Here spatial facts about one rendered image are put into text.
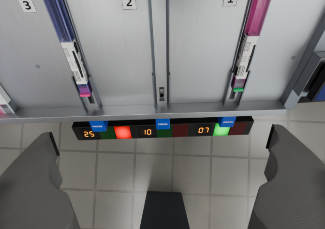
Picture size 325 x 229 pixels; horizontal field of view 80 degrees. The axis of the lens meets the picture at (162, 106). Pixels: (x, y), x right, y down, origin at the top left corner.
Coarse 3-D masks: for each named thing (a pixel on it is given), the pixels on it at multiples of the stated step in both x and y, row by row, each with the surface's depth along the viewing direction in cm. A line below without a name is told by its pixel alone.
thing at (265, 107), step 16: (16, 112) 31; (32, 112) 31; (48, 112) 31; (64, 112) 30; (80, 112) 30; (96, 112) 30; (112, 112) 30; (128, 112) 30; (144, 112) 30; (160, 112) 30; (176, 112) 30; (192, 112) 30; (208, 112) 30; (224, 112) 30; (240, 112) 30; (256, 112) 30; (272, 112) 30
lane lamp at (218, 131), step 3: (216, 123) 36; (216, 126) 37; (219, 126) 37; (216, 129) 37; (219, 129) 37; (222, 129) 37; (225, 129) 37; (228, 129) 37; (216, 132) 38; (219, 132) 38; (222, 132) 38; (225, 132) 38; (213, 135) 39; (216, 135) 39; (219, 135) 39; (222, 135) 39; (225, 135) 39
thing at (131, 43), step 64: (0, 0) 21; (64, 0) 21; (128, 0) 21; (192, 0) 21; (320, 0) 21; (0, 64) 26; (64, 64) 26; (128, 64) 26; (192, 64) 27; (256, 64) 27
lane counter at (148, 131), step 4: (140, 128) 37; (144, 128) 37; (148, 128) 37; (152, 128) 37; (140, 132) 38; (144, 132) 38; (148, 132) 38; (152, 132) 38; (140, 136) 38; (144, 136) 38; (148, 136) 38; (152, 136) 38
